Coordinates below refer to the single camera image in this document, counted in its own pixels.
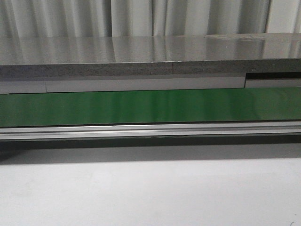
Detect grey rear conveyor rail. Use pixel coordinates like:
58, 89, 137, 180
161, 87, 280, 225
0, 72, 301, 94

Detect aluminium front conveyor rail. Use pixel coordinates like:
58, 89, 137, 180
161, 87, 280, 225
0, 121, 301, 141

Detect green conveyor belt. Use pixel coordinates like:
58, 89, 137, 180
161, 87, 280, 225
0, 88, 301, 127

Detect white pleated curtain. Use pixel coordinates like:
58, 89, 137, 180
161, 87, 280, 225
0, 0, 301, 38

